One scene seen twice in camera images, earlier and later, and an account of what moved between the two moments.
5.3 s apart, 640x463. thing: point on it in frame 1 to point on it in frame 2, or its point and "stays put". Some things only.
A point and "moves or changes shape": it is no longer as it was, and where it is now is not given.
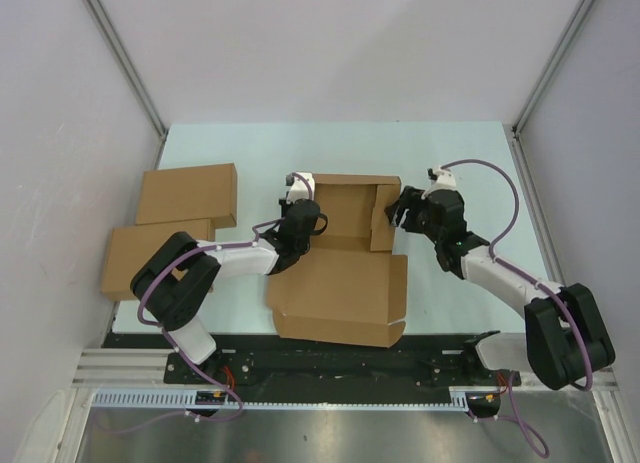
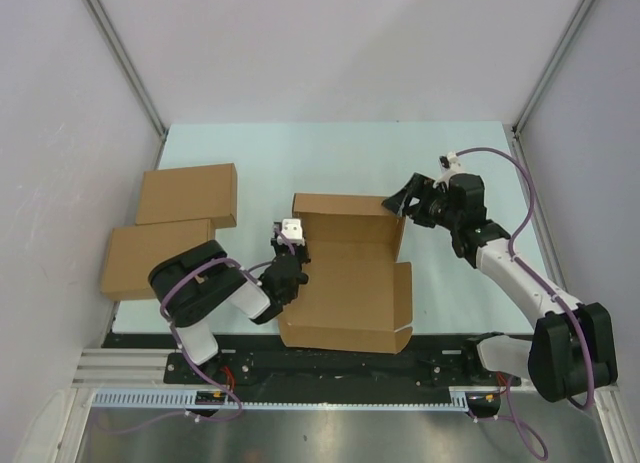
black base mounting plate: x=414 y=362 stays put
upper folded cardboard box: x=189 y=193 stays put
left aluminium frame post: x=122 y=54 stays put
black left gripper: x=282 y=217 to x=305 y=254
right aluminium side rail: x=552 y=266 stays put
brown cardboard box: x=350 y=287 moves or changes shape
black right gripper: x=396 y=210 to x=419 y=187
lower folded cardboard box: x=129 y=246 stays put
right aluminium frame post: x=587 y=1 stays put
